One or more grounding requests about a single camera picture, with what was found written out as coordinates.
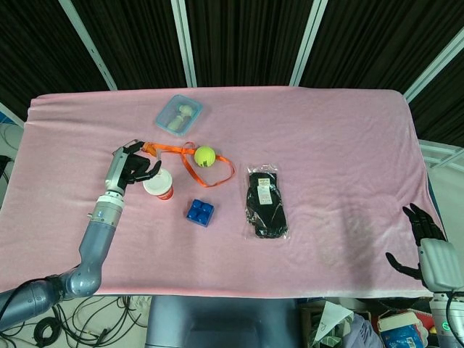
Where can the white paper sheet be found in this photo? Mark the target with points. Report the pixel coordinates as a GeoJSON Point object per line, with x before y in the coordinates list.
{"type": "Point", "coordinates": [328, 320]}

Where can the pink tablecloth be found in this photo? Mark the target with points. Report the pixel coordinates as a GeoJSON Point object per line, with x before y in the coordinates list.
{"type": "Point", "coordinates": [232, 188]}

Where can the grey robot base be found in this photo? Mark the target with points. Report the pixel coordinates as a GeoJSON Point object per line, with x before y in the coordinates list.
{"type": "Point", "coordinates": [223, 322]}

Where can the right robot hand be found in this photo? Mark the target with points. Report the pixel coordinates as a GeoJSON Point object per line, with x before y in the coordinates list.
{"type": "Point", "coordinates": [433, 253]}

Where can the blue building block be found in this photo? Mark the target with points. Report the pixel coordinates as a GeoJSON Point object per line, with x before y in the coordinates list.
{"type": "Point", "coordinates": [200, 212]}

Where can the yellow tennis ball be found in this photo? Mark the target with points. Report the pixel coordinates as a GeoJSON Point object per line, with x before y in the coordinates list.
{"type": "Point", "coordinates": [204, 156]}

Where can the white toy figure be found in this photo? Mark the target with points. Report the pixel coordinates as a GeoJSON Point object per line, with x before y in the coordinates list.
{"type": "Point", "coordinates": [180, 116]}

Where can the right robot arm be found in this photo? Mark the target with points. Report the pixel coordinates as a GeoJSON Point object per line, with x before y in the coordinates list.
{"type": "Point", "coordinates": [449, 319]}

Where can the black gloves in plastic bag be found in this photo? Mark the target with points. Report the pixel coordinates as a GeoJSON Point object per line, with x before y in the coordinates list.
{"type": "Point", "coordinates": [266, 203]}

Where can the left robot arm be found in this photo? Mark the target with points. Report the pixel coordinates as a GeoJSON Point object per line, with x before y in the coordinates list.
{"type": "Point", "coordinates": [90, 250]}

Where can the blue white box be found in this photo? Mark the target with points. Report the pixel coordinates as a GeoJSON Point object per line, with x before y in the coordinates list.
{"type": "Point", "coordinates": [400, 331]}

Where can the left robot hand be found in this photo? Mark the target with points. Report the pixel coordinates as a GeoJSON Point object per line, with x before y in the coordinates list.
{"type": "Point", "coordinates": [121, 167]}

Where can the clear blue plastic box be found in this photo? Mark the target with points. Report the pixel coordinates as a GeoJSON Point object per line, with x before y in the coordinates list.
{"type": "Point", "coordinates": [179, 115]}

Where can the red paper cup white lid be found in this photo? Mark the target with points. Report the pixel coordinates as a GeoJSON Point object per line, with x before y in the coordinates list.
{"type": "Point", "coordinates": [161, 185]}

